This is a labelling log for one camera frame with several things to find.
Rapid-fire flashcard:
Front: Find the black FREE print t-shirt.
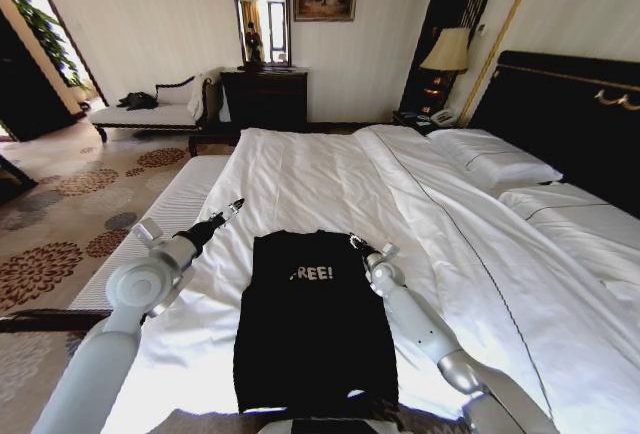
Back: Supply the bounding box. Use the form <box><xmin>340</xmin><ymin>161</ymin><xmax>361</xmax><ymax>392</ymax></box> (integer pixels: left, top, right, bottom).
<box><xmin>232</xmin><ymin>228</ymin><xmax>402</xmax><ymax>416</ymax></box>

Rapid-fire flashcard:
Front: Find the white duvet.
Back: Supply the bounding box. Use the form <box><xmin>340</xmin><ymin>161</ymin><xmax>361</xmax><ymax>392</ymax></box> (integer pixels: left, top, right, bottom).
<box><xmin>130</xmin><ymin>123</ymin><xmax>640</xmax><ymax>429</ymax></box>

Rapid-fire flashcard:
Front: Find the dark wooden dresser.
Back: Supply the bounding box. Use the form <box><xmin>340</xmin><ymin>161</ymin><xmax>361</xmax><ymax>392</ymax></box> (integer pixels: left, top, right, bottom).
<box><xmin>219</xmin><ymin>67</ymin><xmax>310</xmax><ymax>131</ymax></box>

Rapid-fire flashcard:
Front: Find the white chaise longue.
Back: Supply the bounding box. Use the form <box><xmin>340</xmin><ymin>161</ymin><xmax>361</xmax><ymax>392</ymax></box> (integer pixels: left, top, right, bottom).
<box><xmin>89</xmin><ymin>72</ymin><xmax>222</xmax><ymax>145</ymax></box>

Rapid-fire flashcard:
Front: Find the dark wooden nightstand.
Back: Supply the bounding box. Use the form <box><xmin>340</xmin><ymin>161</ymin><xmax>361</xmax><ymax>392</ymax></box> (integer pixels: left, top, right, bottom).
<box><xmin>390</xmin><ymin>109</ymin><xmax>459</xmax><ymax>137</ymax></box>

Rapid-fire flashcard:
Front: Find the black bag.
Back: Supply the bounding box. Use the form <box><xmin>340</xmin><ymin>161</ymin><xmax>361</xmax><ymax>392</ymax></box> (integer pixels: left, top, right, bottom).
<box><xmin>116</xmin><ymin>91</ymin><xmax>161</xmax><ymax>112</ymax></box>

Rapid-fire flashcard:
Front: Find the white desk telephone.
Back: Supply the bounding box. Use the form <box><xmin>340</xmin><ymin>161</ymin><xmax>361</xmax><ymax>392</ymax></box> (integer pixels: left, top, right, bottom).
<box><xmin>428</xmin><ymin>109</ymin><xmax>458</xmax><ymax>128</ymax></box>

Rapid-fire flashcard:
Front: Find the white pillow with dark stripe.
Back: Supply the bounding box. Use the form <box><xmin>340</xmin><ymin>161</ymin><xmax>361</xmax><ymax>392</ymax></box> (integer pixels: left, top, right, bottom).
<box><xmin>426</xmin><ymin>127</ymin><xmax>566</xmax><ymax>192</ymax></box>
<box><xmin>498</xmin><ymin>182</ymin><xmax>640</xmax><ymax>286</ymax></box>

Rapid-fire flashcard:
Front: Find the dark wooden table leg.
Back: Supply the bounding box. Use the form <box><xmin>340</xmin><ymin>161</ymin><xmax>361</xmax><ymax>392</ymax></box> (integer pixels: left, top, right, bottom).
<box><xmin>0</xmin><ymin>152</ymin><xmax>40</xmax><ymax>206</ymax></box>

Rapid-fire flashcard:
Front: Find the dark framed mirror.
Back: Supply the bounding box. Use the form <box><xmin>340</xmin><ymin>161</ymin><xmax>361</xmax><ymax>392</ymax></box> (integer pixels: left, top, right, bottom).
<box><xmin>225</xmin><ymin>0</ymin><xmax>293</xmax><ymax>72</ymax></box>

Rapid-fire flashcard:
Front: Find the table lamp with cream shade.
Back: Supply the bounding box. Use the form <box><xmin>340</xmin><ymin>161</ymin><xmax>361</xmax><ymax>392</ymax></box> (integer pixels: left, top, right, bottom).
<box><xmin>418</xmin><ymin>26</ymin><xmax>472</xmax><ymax>106</ymax></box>

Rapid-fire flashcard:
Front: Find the dark wooden cabinet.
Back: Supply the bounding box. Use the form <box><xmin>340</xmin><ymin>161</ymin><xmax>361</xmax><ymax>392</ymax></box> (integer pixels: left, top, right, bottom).
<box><xmin>0</xmin><ymin>7</ymin><xmax>84</xmax><ymax>144</ymax></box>

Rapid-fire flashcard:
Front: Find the dark headboard with gold trim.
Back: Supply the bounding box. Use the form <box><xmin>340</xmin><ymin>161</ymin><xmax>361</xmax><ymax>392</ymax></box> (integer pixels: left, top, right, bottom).
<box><xmin>466</xmin><ymin>49</ymin><xmax>640</xmax><ymax>221</ymax></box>

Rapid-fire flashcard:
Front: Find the green potted plant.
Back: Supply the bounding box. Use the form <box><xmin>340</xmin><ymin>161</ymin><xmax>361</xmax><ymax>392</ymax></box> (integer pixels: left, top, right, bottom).
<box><xmin>5</xmin><ymin>0</ymin><xmax>87</xmax><ymax>89</ymax></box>

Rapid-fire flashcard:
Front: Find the dark wooden bed frame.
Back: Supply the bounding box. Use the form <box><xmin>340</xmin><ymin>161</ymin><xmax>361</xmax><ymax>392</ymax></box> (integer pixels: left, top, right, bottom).
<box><xmin>0</xmin><ymin>307</ymin><xmax>114</xmax><ymax>334</ymax></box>

